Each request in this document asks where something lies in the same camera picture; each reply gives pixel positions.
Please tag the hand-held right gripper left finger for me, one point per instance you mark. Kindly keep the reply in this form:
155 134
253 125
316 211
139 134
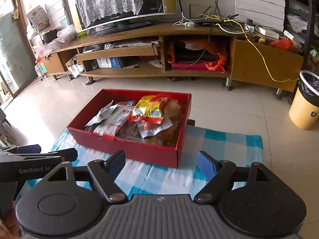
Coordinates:
117 165

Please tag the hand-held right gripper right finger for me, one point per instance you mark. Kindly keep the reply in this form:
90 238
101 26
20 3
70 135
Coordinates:
206 165

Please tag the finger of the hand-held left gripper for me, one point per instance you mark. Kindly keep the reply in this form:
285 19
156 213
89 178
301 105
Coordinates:
67 153
22 149

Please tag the red cardboard box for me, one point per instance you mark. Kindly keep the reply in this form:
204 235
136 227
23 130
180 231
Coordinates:
139 153

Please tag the silver foil packet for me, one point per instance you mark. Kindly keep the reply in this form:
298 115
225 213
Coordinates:
149 130
102 115

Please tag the red white snack packet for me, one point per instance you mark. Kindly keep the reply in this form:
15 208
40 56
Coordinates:
119 115

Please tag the clear bag of yellow crisps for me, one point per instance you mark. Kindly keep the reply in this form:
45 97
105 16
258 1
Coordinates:
172 129

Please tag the yellow red snack packet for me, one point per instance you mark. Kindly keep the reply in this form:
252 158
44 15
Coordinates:
147 107

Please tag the person's left hand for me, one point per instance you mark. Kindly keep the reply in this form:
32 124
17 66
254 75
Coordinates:
8 226

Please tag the blue white checked tablecloth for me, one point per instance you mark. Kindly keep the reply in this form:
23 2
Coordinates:
224 142

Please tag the white paper bag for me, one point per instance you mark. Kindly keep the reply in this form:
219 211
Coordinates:
74 69

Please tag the orange plastic bag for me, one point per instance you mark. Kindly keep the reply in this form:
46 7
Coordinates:
214 66

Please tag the blue white box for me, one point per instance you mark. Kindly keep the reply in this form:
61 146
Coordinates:
111 62

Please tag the yellow trash bin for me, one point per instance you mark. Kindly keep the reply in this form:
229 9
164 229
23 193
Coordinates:
302 112

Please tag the wooden television stand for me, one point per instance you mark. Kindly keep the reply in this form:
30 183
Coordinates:
124 51

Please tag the dark woven basket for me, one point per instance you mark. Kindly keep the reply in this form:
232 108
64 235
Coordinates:
49 36

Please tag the clear plastic bag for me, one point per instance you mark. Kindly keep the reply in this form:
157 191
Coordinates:
66 31

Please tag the small white power strip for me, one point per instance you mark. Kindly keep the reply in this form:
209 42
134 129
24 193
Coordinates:
189 24

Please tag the red plastic bag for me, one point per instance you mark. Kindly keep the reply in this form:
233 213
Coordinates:
281 44

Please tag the long white power strip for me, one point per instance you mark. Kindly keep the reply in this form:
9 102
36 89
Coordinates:
266 31

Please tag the white lace cloth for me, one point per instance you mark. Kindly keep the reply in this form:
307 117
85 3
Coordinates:
107 0

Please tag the white panel stack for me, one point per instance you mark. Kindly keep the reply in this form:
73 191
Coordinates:
259 5

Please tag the black metal shelf rack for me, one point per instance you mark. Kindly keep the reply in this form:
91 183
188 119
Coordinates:
302 17

